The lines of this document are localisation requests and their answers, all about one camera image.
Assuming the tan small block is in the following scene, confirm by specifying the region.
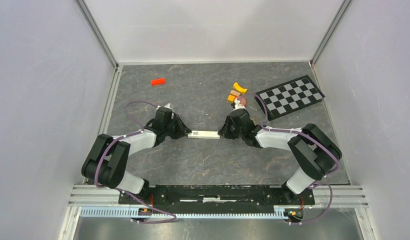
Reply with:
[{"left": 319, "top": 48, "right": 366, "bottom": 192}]
[{"left": 230, "top": 90, "right": 241, "bottom": 97}]

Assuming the orange semicircle block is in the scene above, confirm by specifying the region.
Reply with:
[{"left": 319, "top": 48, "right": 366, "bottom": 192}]
[{"left": 236, "top": 96, "right": 247, "bottom": 106}]

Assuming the aluminium frame post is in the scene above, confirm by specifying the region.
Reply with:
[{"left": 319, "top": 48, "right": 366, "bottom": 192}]
[
  {"left": 309, "top": 0, "right": 353, "bottom": 68},
  {"left": 74, "top": 0, "right": 119, "bottom": 69}
]

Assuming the right aluminium frame post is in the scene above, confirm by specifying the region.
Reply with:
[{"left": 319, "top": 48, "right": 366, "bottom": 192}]
[{"left": 309, "top": 0, "right": 353, "bottom": 68}]

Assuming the yellow curved block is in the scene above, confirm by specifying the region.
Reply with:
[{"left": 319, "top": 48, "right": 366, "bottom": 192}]
[{"left": 233, "top": 82, "right": 248, "bottom": 95}]

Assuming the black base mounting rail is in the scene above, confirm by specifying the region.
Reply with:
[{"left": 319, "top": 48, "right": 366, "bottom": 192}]
[{"left": 137, "top": 184, "right": 315, "bottom": 214}]

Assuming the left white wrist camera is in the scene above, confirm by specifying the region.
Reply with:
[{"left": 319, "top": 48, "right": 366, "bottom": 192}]
[{"left": 156, "top": 103, "right": 174, "bottom": 111}]

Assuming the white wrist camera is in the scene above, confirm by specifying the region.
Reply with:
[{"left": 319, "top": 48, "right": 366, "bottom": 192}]
[
  {"left": 231, "top": 99, "right": 246, "bottom": 111},
  {"left": 156, "top": 103, "right": 174, "bottom": 111}
]

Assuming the white and black stick remote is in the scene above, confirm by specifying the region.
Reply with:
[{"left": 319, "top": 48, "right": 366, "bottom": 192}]
[{"left": 187, "top": 130, "right": 221, "bottom": 140}]

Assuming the left aluminium frame post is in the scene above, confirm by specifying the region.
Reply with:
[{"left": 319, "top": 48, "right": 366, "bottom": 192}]
[{"left": 74, "top": 0, "right": 119, "bottom": 69}]

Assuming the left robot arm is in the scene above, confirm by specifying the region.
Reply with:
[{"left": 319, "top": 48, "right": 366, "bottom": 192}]
[{"left": 81, "top": 106, "right": 192, "bottom": 204}]

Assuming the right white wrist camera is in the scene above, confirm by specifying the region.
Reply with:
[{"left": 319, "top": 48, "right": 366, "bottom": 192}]
[{"left": 231, "top": 99, "right": 246, "bottom": 111}]

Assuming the red rectangular block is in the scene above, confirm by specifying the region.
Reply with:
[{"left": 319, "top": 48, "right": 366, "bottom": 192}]
[{"left": 150, "top": 78, "right": 166, "bottom": 86}]

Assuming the black white checkerboard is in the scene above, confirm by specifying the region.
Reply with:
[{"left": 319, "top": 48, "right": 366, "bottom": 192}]
[{"left": 254, "top": 75, "right": 325, "bottom": 121}]

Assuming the grey slotted cable duct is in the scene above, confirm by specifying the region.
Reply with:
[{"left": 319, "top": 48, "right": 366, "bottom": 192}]
[{"left": 80, "top": 205, "right": 288, "bottom": 220}]

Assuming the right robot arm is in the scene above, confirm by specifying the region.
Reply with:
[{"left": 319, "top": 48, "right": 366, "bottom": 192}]
[{"left": 217, "top": 109, "right": 342, "bottom": 204}]

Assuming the yellow small block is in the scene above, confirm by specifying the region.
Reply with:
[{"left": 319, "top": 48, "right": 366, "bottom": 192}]
[{"left": 227, "top": 94, "right": 236, "bottom": 103}]

